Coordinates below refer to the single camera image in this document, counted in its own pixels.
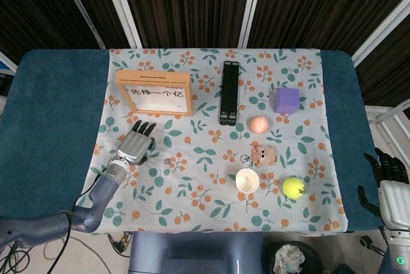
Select black power plugs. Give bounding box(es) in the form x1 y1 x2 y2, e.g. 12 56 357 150
107 231 133 257

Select white blue board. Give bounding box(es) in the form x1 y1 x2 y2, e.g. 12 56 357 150
0 50 19 78

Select floral printed tablecloth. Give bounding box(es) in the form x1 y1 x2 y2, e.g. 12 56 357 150
70 48 349 233

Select yellow tennis ball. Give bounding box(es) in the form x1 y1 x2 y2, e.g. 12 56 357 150
282 176 306 198

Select brown plush toy keychain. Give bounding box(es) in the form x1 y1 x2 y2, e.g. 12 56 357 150
240 144 277 169

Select dark slatted partition panel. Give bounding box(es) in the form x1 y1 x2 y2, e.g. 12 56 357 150
117 0 257 49
248 0 410 108
0 0 132 63

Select thin grey partition post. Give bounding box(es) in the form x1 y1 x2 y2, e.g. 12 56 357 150
54 0 106 49

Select black rectangular bar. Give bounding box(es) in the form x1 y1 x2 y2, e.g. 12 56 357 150
218 60 240 125

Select white paper cup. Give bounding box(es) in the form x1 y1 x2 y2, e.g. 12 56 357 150
235 168 260 193

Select black trash bin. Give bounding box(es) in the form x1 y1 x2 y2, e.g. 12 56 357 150
264 241 325 274

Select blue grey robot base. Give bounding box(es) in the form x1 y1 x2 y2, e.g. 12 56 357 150
127 231 267 274

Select white metal frame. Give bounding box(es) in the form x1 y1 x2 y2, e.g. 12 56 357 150
365 99 410 127

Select white partition post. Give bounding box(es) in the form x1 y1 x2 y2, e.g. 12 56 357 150
99 0 143 49
238 0 267 49
350 0 410 67

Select peach coloured ball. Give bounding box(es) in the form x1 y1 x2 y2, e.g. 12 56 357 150
250 116 269 134

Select floor cable bundle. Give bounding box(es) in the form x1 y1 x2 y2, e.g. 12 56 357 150
0 230 78 274

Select teal table cover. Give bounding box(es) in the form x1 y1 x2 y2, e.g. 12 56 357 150
0 49 382 232

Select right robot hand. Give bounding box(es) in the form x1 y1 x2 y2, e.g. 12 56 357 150
357 147 410 225

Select wooden coin box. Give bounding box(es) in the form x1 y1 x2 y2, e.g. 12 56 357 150
115 69 193 117

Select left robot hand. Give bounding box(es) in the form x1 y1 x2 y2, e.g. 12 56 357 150
115 119 157 167

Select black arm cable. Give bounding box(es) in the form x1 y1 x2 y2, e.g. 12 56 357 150
59 168 110 255

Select purple foam cube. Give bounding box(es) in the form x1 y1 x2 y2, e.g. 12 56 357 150
272 87 300 115

